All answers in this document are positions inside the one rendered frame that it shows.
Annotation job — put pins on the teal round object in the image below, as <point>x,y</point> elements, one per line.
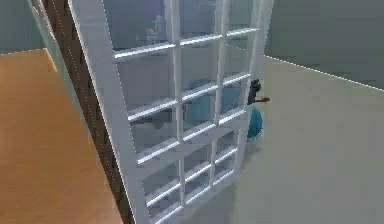
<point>255,124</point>

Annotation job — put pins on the white glazed room door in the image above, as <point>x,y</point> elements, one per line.
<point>110,100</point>

